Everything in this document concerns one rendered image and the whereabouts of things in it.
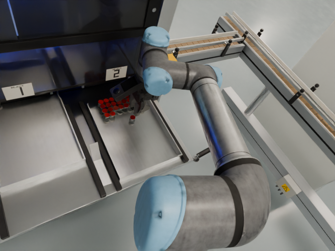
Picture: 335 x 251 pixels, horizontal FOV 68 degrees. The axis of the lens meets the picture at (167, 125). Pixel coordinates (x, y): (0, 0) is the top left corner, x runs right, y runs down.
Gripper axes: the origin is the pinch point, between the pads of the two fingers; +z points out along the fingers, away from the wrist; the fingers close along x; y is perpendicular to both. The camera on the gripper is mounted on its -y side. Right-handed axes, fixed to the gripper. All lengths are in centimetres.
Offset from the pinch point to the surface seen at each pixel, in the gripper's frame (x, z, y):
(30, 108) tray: 18.6, 8.5, -33.2
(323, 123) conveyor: -34, 4, 92
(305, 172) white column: -51, 82, 150
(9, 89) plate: 15.1, -7.2, -37.3
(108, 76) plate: 15.4, -4.3, -4.2
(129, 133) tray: -4.2, 8.4, -2.1
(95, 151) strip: -8.9, 5.5, -17.7
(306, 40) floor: 108, 97, 356
